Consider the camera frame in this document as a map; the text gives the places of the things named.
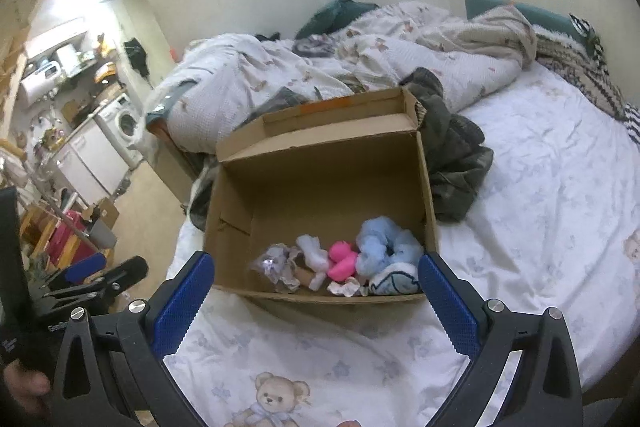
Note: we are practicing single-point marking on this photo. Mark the blue fluffy scrunchie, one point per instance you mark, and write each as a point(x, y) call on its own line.
point(385, 244)

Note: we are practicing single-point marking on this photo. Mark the white fridge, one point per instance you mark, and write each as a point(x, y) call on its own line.
point(90, 162)

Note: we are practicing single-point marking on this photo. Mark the grey bin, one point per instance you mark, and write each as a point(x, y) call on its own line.
point(102, 234)

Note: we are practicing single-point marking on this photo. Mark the white floral bed sheet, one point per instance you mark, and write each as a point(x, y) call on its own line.
point(525, 187)

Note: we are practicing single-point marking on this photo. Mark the white bear print quilt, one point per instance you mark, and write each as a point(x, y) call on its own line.
point(250, 67)

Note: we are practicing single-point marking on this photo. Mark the brown cardboard box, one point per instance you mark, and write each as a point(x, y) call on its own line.
point(320, 187)

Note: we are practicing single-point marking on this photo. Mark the clear plastic packet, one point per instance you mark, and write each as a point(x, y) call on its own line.
point(272, 264)

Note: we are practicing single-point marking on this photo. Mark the white sock with blue trim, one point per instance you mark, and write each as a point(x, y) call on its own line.
point(395, 283)

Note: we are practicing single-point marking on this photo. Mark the white washing machine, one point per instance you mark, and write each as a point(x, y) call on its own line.
point(122, 122)

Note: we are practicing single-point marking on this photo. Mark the striped knitted blanket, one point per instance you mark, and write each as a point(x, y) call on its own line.
point(585, 62)

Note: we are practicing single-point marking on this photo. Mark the pink suitcase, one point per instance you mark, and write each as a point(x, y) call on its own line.
point(67, 237)

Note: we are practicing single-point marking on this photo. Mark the pink rubber duck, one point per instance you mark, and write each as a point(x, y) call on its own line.
point(342, 264)

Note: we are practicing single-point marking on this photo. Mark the person's left hand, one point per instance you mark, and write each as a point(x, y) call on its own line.
point(20, 387)

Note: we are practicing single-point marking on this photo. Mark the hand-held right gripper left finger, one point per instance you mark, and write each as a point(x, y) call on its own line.
point(180, 307)

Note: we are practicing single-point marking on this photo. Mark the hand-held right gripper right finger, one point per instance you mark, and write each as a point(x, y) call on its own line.
point(447, 307)

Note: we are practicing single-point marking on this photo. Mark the dark green garment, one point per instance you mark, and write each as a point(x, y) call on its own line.
point(450, 157)

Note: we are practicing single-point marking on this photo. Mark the white microwave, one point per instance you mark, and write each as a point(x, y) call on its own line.
point(40, 79)

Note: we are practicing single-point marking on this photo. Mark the black hanging bag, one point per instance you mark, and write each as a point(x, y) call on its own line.
point(137, 54)

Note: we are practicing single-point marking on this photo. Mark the dark teal cloth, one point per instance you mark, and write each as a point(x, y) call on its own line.
point(340, 12)

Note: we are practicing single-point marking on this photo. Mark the beige blanket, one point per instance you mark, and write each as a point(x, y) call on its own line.
point(500, 32)

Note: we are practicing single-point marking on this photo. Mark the teal pillow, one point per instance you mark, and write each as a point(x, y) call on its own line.
point(540, 14)

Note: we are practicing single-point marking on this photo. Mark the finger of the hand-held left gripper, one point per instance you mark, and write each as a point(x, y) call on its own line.
point(82, 269)
point(115, 279)

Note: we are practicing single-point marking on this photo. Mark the brown cardboard tube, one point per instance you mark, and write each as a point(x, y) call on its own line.
point(306, 278)

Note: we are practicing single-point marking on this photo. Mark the plain white sock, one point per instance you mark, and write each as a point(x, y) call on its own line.
point(312, 252)

